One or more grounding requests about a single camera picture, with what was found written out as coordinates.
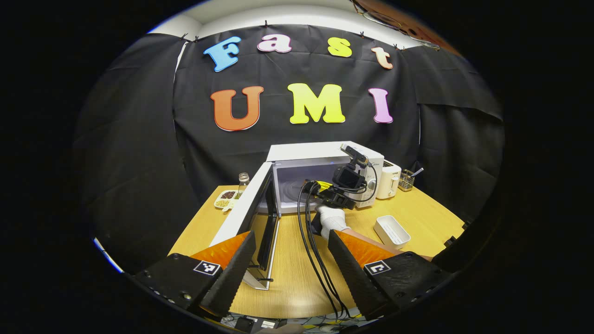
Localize white toaster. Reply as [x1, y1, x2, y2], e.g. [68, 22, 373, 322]
[376, 160, 402, 200]

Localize clear utensil holder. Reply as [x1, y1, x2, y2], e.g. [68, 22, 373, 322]
[398, 169, 416, 192]

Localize bright computer screen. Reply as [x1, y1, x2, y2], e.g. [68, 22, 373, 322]
[93, 238, 123, 273]

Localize white rectangular tray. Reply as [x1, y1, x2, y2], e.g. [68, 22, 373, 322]
[374, 215, 412, 250]

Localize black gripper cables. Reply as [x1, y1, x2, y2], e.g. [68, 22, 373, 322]
[297, 180, 351, 321]

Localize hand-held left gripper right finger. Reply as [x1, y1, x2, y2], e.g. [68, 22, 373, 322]
[328, 229, 453, 321]

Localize divided plate with beans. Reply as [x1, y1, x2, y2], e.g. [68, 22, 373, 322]
[214, 189, 242, 212]

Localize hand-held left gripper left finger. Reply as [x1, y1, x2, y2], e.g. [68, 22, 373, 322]
[134, 231, 257, 321]

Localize white microwave oven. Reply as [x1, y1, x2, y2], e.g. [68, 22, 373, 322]
[210, 141, 385, 291]

